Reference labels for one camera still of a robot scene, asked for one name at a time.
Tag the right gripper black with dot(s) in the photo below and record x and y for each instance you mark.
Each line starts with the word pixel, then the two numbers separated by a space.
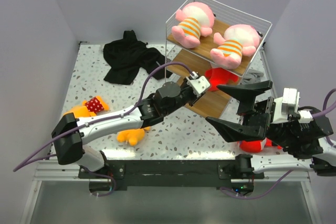
pixel 254 127

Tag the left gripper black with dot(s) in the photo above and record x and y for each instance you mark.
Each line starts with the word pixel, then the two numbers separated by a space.
pixel 185 84

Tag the red shark plush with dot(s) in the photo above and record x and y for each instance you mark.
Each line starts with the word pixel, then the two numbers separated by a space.
pixel 257 146

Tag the red whale plush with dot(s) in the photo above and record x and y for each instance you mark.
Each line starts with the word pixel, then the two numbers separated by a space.
pixel 218 76

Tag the orange bear plush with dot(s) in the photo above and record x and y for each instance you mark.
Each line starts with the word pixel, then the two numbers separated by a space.
pixel 133 136
pixel 89 108

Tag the pink striped plush doll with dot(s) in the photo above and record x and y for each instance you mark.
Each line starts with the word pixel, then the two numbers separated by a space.
pixel 238 41
pixel 196 20

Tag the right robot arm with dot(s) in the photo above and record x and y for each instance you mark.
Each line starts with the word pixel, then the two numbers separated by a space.
pixel 302 132

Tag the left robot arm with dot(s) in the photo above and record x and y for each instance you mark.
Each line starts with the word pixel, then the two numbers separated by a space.
pixel 72 135

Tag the grey crumpled cloth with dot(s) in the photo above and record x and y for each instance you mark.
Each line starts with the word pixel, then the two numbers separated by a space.
pixel 252 76

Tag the black cloth garment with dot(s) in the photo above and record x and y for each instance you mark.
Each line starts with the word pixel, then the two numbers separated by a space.
pixel 127 56

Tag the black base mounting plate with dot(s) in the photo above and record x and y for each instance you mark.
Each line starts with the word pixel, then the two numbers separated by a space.
pixel 173 173

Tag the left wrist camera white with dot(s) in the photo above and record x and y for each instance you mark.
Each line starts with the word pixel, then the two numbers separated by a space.
pixel 198 83

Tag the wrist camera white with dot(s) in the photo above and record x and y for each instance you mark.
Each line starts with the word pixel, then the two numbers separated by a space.
pixel 198 83
pixel 286 108

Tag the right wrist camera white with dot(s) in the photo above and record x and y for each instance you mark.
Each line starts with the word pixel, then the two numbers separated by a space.
pixel 286 108

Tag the white wire wooden shelf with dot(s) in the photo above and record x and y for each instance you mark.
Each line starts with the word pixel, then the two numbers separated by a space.
pixel 213 103

